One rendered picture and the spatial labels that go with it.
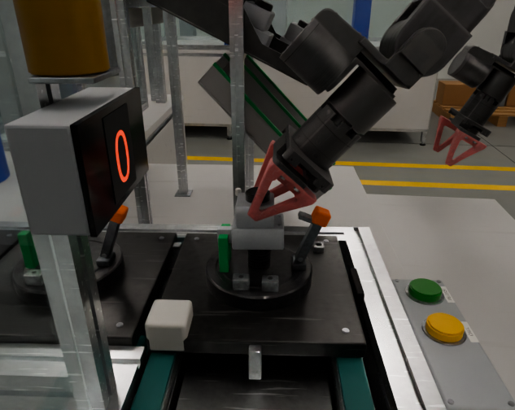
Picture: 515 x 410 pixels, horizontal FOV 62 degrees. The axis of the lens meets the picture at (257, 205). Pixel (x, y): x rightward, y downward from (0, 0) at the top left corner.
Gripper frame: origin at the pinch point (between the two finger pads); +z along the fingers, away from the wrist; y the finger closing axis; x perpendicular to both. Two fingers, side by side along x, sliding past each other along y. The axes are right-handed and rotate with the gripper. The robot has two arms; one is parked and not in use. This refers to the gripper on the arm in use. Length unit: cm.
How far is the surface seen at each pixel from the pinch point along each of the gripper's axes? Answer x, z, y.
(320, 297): 13.2, 2.5, 3.9
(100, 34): -20.3, -9.3, 19.5
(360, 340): 15.9, 0.2, 11.3
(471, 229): 48, -14, -36
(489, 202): 55, -21, -50
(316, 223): 6.7, -3.5, 0.9
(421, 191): 156, 2, -261
